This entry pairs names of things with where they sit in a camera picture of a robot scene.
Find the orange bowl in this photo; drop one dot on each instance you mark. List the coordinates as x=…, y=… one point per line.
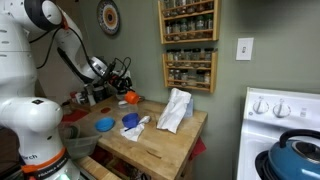
x=132, y=97

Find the white light switch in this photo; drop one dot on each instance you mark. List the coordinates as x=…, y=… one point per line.
x=244, y=49

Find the clear plastic container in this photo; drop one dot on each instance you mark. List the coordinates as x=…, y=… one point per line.
x=78, y=143

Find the lower wooden spice rack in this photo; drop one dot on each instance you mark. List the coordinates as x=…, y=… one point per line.
x=191, y=69

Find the red silicone mat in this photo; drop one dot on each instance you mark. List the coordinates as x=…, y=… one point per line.
x=74, y=116

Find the crumpled white paper towel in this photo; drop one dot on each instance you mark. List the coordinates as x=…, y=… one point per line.
x=133, y=134

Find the decorative wall plate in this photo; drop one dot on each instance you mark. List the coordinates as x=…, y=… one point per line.
x=108, y=17

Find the blue kettle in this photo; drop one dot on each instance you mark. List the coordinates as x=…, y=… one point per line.
x=290, y=159

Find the upper wooden spice rack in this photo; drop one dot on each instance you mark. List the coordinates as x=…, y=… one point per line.
x=183, y=21

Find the small red lid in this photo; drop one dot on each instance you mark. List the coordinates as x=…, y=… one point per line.
x=105, y=110

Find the wooden spice rack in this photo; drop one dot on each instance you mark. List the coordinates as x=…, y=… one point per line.
x=191, y=69
x=183, y=21

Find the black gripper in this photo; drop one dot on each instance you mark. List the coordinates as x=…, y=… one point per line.
x=121, y=81

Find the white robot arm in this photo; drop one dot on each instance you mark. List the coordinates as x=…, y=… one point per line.
x=32, y=118

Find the dark blue measuring cup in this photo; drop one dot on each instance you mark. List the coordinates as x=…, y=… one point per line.
x=130, y=120

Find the wooden spice tray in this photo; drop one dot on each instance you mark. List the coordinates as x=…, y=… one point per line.
x=109, y=102

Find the red hanging cloth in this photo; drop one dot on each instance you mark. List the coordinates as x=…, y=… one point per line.
x=198, y=149

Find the white stove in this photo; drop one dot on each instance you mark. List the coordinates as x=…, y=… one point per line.
x=267, y=115

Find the light blue bowl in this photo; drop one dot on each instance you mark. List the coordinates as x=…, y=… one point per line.
x=105, y=124

